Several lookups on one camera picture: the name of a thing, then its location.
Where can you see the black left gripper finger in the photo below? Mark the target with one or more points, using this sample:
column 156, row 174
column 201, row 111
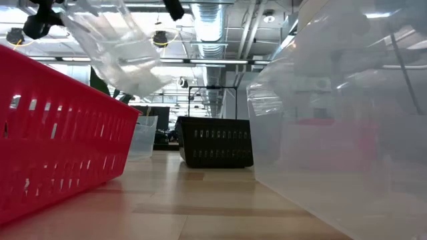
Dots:
column 174, row 9

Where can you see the black monitor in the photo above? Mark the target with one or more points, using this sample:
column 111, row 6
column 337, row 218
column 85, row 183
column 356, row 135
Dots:
column 160, row 116

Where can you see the silver ventilation duct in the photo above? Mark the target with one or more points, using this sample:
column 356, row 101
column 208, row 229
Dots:
column 210, row 30

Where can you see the fluorescent ceiling light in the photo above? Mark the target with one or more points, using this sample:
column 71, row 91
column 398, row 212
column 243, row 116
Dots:
column 217, row 61
column 60, row 59

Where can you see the clear plastic bag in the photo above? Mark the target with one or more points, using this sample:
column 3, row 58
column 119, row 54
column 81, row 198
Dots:
column 116, row 50

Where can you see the clear plastic basket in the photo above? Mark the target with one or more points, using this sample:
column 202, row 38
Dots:
column 145, row 140
column 333, row 200

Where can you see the black plastic slotted basket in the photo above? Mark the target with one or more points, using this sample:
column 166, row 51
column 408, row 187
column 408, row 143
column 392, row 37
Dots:
column 217, row 156

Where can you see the black ceiling-mounted device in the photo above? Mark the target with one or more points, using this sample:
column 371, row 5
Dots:
column 160, row 38
column 15, row 36

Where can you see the red plastic slotted basket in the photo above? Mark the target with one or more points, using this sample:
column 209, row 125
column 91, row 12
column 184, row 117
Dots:
column 66, row 150
column 333, row 146

